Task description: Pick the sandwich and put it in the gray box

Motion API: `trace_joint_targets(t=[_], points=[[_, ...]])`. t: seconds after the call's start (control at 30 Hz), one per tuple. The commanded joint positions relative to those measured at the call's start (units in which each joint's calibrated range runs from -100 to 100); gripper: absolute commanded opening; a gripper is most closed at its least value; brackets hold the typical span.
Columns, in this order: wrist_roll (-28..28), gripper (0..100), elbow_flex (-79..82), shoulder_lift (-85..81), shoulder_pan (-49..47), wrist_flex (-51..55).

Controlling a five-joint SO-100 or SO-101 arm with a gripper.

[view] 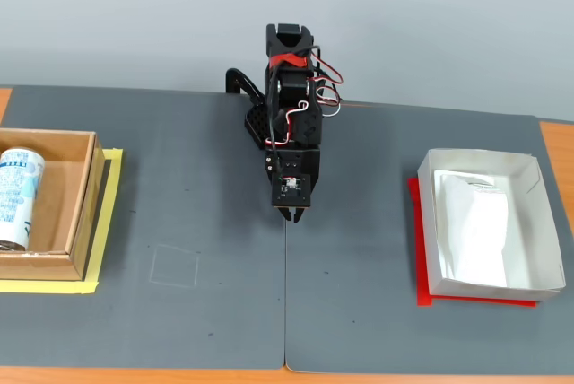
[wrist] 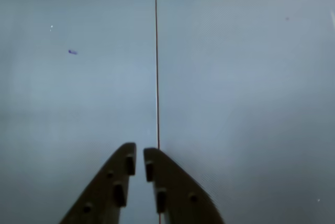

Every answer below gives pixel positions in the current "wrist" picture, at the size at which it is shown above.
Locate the dark gray table mat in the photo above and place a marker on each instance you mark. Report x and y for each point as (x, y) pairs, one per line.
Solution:
(235, 77)
(78, 90)

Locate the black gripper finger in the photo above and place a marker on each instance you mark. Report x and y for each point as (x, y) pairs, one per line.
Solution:
(104, 190)
(178, 187)

